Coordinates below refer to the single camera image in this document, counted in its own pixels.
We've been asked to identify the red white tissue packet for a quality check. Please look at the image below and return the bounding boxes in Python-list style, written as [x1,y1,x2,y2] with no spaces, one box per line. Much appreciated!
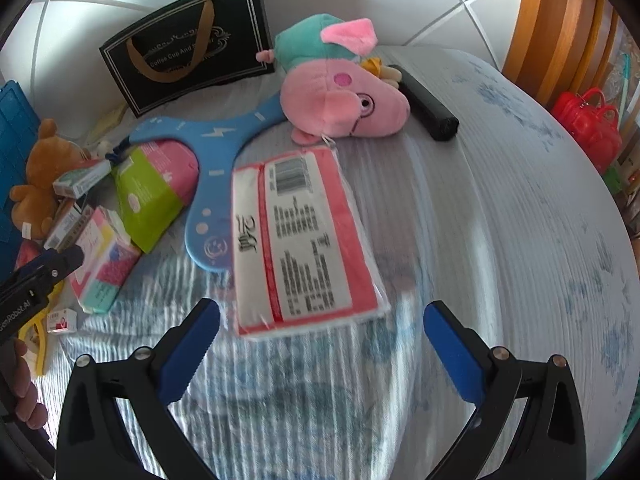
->
[231,147,392,343]

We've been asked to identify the pink yellow box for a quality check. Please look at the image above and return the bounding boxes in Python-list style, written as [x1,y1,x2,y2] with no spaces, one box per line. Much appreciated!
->
[69,206,142,315]

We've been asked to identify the blue plastic hanger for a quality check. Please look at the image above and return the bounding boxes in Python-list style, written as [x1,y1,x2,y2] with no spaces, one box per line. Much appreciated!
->
[117,91,287,273]

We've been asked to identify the wooden chair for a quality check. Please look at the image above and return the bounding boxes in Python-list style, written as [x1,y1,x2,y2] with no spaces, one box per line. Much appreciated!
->
[501,0,621,106]

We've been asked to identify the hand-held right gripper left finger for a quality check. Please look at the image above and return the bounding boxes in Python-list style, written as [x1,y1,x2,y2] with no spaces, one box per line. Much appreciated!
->
[54,298,232,480]

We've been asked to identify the white red long box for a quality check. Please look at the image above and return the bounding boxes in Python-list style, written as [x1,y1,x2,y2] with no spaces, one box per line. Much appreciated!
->
[45,199,96,252]

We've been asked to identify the green white small box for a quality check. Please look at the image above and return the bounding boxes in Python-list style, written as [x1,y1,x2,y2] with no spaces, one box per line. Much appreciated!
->
[52,162,111,198]

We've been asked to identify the green pink packet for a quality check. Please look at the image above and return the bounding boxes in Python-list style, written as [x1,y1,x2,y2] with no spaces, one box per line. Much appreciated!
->
[111,142,201,255]

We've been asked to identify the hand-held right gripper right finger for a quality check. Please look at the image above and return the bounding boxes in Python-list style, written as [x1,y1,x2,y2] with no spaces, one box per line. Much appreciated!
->
[422,301,588,480]

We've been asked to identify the small red white box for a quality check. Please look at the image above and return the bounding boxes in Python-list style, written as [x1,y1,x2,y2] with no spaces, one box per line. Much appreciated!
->
[47,308,78,335]

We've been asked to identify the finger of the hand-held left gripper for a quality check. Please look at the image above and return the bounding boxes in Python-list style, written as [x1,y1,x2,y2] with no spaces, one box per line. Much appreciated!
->
[15,245,84,287]

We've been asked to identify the blue plastic crate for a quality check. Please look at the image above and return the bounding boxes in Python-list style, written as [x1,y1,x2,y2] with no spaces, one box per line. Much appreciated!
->
[0,80,41,281]

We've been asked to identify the person's left hand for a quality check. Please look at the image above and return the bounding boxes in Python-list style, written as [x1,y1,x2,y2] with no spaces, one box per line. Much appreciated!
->
[0,338,49,432]

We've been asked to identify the red plastic basket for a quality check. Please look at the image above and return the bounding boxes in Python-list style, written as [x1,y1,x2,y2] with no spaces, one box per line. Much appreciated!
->
[551,87,623,173]

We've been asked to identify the pale yellow paper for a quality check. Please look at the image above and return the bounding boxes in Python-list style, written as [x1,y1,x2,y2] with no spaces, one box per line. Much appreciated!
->
[89,104,127,142]

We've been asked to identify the yellow plastic clip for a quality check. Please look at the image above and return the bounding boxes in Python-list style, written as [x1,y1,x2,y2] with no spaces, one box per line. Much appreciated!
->
[20,282,66,378]

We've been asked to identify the pink pig plush toy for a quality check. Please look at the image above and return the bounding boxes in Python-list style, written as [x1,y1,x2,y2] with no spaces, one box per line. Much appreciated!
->
[256,15,412,147]

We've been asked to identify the cloth-covered desktop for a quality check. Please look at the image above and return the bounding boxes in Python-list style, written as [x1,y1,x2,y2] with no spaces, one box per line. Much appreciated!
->
[30,45,636,480]

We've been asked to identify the black cylindrical case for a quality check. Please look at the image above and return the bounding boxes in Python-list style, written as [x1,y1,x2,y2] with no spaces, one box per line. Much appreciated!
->
[387,65,460,143]

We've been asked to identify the black gift bag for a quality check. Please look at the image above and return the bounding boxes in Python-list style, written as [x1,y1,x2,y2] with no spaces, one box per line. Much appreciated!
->
[99,0,276,118]

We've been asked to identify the brown teddy bear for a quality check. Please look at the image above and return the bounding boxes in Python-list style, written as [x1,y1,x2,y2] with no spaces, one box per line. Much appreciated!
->
[10,119,93,238]

